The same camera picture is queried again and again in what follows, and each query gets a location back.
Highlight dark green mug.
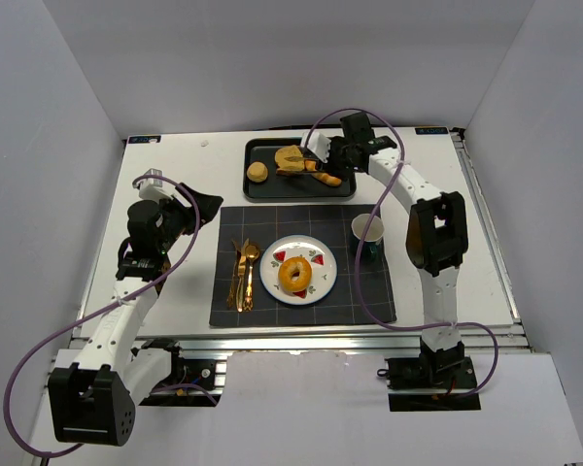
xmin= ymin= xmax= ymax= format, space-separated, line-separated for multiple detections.
xmin=350 ymin=214 xmax=385 ymax=262

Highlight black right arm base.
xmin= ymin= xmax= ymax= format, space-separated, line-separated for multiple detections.
xmin=376 ymin=356 xmax=481 ymax=413

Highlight gold fork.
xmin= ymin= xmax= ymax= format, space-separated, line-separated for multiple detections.
xmin=226 ymin=239 xmax=241 ymax=309

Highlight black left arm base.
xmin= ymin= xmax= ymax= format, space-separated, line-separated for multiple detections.
xmin=131 ymin=338 xmax=221 ymax=408

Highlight gold spoon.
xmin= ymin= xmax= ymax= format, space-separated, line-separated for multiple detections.
xmin=243 ymin=243 xmax=260 ymax=312

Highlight orange bagel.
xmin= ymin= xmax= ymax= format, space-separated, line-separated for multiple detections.
xmin=278 ymin=256 xmax=312 ymax=293

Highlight black baking tray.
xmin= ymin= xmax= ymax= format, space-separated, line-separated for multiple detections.
xmin=243 ymin=137 xmax=357 ymax=202

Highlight small round bun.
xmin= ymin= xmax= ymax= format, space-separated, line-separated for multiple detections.
xmin=247 ymin=161 xmax=268 ymax=183

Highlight right blue table label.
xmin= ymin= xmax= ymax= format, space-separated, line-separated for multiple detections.
xmin=415 ymin=126 xmax=450 ymax=136

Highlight striped croissant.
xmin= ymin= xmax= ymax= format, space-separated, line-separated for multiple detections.
xmin=304 ymin=159 xmax=342 ymax=187

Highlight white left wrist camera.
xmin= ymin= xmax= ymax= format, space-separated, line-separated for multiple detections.
xmin=133 ymin=168 xmax=171 ymax=203

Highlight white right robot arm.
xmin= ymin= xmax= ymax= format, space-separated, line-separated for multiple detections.
xmin=305 ymin=111 xmax=468 ymax=386

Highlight white strawberry pattern plate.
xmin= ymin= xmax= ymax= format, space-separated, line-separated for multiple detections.
xmin=259 ymin=235 xmax=338 ymax=306

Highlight left blue table label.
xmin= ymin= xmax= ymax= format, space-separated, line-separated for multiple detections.
xmin=127 ymin=135 xmax=161 ymax=145

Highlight toasted bread slice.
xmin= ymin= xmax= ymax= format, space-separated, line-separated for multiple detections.
xmin=274 ymin=146 xmax=305 ymax=175

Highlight metal serving tongs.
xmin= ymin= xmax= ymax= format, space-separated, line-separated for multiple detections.
xmin=281 ymin=156 xmax=325 ymax=176

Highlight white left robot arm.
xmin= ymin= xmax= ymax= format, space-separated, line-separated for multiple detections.
xmin=48 ymin=181 xmax=223 ymax=446

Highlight blue table label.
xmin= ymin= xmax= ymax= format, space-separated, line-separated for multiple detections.
xmin=127 ymin=135 xmax=161 ymax=145
xmin=415 ymin=126 xmax=450 ymax=136

